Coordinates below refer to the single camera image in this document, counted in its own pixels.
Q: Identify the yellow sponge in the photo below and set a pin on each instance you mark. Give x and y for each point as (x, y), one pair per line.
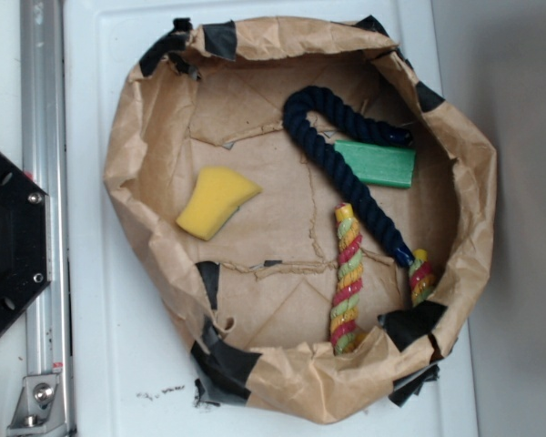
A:
(217, 195)

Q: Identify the green sponge block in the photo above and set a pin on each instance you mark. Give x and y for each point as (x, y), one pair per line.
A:
(379, 165)

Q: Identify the brown paper bag bin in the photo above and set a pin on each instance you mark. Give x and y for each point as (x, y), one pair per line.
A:
(252, 304)

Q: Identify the aluminium extrusion rail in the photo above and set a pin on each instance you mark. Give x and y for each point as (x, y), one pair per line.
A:
(47, 319)

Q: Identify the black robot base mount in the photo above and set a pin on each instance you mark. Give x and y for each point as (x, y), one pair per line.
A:
(24, 269)

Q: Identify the metal corner bracket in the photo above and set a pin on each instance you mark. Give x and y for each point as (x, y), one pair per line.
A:
(39, 409)

